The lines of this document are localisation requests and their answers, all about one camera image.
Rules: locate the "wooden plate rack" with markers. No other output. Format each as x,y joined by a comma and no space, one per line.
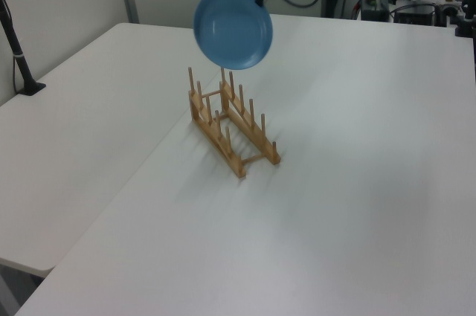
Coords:
240,169

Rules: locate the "blue round plate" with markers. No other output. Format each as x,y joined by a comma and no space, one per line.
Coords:
232,29

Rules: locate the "black equipment box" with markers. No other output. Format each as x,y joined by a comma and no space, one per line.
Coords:
416,16

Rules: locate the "black camera pole with base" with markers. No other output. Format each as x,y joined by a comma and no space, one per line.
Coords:
20,63

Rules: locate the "dark electronics box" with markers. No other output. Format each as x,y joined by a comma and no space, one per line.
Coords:
375,11

